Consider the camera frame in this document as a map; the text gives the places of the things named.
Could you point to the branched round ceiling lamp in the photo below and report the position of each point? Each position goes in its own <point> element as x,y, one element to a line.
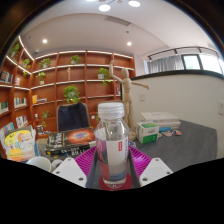
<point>104,7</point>

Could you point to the grey curtain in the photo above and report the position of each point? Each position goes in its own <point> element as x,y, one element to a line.
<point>166,64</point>

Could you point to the black track light rail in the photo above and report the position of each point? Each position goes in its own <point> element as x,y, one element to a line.
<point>180,50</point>

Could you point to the yellow striped white mug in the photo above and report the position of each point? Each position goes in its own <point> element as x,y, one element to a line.
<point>38,163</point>

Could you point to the stack of white boxes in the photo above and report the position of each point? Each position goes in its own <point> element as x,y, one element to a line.
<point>160,118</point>

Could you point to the dark blue office chair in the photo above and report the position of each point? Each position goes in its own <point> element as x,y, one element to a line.
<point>71,116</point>

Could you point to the white wall socket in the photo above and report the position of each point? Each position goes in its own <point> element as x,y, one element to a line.
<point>221,108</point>

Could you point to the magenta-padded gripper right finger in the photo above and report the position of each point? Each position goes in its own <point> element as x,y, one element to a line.
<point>155,170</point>

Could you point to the green white small box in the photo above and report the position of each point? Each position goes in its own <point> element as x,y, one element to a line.
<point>148,133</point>

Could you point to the brown wooden shelf unit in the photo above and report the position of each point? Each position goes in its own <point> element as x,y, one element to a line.
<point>83,73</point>

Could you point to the stack of colourful books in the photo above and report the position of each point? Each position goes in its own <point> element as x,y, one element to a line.
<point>20,143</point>

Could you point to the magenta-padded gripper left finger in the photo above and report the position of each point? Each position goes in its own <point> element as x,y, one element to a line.
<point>70,171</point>

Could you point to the black book with orange print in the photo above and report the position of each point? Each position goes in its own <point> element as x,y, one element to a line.
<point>71,138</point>

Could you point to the clear plastic water bottle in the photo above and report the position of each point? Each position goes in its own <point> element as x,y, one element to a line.
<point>111,150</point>

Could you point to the window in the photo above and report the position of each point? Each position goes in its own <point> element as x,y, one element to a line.
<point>203,62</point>

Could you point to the wooden artist mannequin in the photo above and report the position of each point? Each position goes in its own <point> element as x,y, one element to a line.
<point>126,90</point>

